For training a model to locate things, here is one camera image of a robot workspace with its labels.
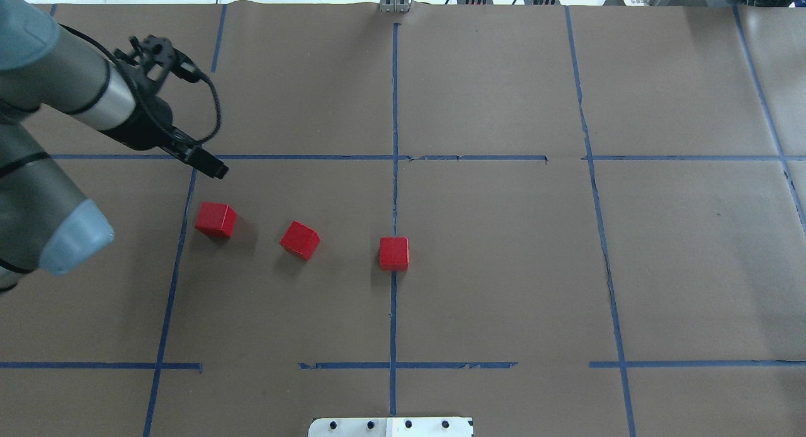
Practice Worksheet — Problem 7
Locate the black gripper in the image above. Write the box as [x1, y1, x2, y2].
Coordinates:
[101, 65, 229, 179]

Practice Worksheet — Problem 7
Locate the red block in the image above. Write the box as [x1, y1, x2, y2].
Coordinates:
[193, 201, 238, 239]
[279, 220, 321, 261]

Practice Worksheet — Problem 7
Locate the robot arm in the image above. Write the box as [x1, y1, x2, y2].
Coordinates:
[1, 0, 228, 293]

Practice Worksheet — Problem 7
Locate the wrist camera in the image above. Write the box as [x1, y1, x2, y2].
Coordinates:
[113, 35, 210, 93]

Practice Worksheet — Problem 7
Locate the white pedestal column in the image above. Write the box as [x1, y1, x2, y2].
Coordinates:
[307, 416, 475, 436]

